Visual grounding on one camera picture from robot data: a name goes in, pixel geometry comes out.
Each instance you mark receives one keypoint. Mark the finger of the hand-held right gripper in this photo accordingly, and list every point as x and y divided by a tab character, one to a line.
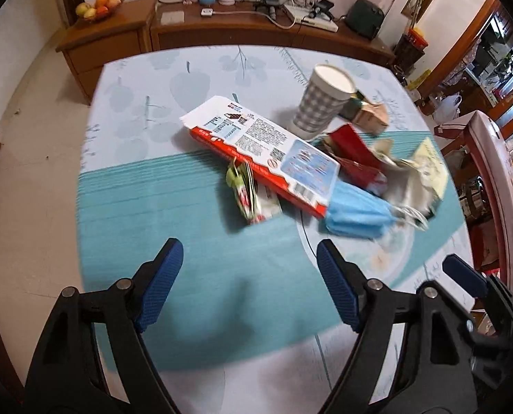
504	310
463	272

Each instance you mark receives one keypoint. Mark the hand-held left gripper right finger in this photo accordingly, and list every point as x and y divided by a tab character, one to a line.
338	284

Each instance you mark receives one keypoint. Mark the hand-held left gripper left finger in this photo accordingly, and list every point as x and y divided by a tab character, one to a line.
161	284

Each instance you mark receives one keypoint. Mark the green red snack wrapper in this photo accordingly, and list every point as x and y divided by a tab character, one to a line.
252	198

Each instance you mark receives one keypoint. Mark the green brown milk carton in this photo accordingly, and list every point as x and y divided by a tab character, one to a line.
370	116

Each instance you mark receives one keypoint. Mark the grey checked paper cup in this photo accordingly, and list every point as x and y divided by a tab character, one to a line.
316	103

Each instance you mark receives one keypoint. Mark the round clear plate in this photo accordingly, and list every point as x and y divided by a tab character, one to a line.
381	258

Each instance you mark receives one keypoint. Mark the blue face mask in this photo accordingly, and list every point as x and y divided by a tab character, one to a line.
355	215

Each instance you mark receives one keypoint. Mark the teal table runner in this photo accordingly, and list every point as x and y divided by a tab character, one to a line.
174	207

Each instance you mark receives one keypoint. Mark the beige crumpled bag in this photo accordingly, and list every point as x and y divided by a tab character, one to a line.
405	185

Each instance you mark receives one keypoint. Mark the yellow-green paper wrapper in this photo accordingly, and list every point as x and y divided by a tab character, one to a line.
431	168

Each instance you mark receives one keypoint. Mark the red packet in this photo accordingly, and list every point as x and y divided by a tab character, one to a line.
355	146

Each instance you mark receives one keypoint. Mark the red white flat box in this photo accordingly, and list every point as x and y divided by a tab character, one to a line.
260	138

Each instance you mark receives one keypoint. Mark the white plastic container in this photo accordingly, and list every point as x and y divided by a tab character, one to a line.
448	105

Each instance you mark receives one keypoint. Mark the table with leaf-print cloth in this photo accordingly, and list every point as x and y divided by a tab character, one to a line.
161	86

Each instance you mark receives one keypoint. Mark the low wooden side cabinet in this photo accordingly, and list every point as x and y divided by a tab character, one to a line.
109	39

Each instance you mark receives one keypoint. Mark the white set-top box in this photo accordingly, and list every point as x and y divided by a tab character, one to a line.
312	23

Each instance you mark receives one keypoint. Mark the wooden television cabinet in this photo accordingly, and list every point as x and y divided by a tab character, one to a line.
239	32

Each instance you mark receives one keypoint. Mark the dark green air fryer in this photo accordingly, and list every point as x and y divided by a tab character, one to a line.
365	19

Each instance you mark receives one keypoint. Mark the grey pad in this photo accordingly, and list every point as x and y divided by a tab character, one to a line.
172	17

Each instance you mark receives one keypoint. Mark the small white remote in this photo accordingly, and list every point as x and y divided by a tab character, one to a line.
207	12

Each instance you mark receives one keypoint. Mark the fruit bowl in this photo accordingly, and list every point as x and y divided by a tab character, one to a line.
99	6

